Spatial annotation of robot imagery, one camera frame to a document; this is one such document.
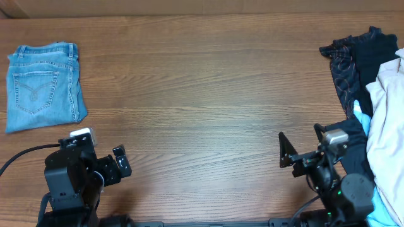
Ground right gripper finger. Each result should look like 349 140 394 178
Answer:
278 132 297 168
313 123 326 143

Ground light blue denim jeans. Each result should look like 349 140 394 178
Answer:
5 42 88 133

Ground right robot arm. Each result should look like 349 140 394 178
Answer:
278 124 374 226

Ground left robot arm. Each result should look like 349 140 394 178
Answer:
37 145 135 227

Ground dark navy garment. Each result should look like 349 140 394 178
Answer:
324 118 374 182

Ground pale pink garment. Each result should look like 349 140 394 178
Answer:
366 49 403 226

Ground black patterned garment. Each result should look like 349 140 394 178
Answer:
319 26 398 118

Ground light blue shirt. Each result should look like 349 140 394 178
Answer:
353 100 398 227

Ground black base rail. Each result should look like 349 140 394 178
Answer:
126 218 290 227

